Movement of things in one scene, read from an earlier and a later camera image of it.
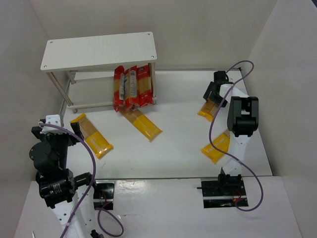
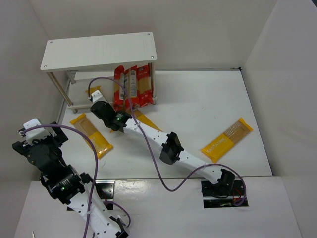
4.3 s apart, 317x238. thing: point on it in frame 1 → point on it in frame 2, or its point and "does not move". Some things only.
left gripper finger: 77,129 → 59,136
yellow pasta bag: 97,143 does not move
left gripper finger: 35,130 → 24,150
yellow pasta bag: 222,143 does not move
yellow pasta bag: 209,109 → 92,89
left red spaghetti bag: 119,88 does not move
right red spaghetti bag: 145,91 does not move
